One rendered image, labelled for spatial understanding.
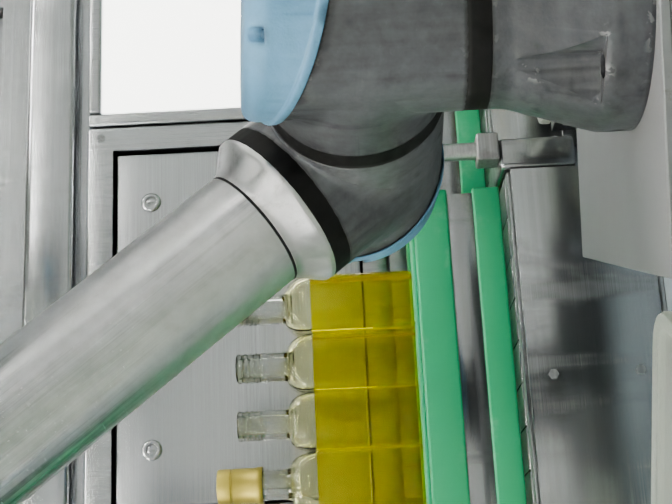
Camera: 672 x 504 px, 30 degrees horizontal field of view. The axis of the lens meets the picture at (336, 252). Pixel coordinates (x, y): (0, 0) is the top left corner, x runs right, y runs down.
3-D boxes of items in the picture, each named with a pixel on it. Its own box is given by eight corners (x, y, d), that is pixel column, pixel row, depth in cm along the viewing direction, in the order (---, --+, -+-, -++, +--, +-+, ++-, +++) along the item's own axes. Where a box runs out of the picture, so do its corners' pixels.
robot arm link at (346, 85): (472, 28, 66) (216, 44, 66) (461, 165, 78) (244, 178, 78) (453, -138, 72) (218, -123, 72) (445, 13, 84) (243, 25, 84)
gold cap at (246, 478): (264, 511, 121) (219, 513, 121) (265, 480, 123) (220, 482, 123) (261, 490, 118) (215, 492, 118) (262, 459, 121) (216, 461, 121)
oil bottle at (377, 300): (490, 279, 129) (283, 289, 129) (496, 264, 124) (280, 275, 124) (495, 332, 128) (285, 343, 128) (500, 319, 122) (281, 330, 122)
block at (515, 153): (558, 164, 123) (487, 168, 123) (573, 127, 114) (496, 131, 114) (561, 199, 122) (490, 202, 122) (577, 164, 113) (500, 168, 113)
